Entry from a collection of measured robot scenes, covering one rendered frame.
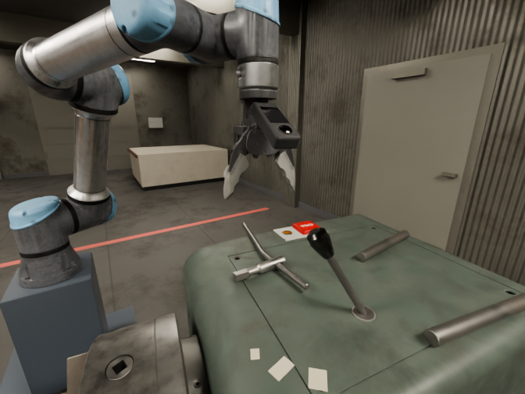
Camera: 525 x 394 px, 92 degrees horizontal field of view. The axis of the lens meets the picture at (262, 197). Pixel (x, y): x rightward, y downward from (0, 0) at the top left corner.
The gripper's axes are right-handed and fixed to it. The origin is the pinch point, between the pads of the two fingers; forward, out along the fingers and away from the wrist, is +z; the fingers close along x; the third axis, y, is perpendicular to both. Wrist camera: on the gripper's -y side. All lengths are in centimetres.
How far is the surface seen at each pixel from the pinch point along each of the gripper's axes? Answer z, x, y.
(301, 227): 13.6, -16.1, 9.9
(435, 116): -20, -250, 131
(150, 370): 17.1, 23.1, -15.5
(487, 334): 14.9, -21.8, -31.3
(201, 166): 95, -96, 597
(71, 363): 21.4, 34.8, -5.4
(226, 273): 14.9, 8.4, -1.1
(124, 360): 16.8, 26.3, -12.8
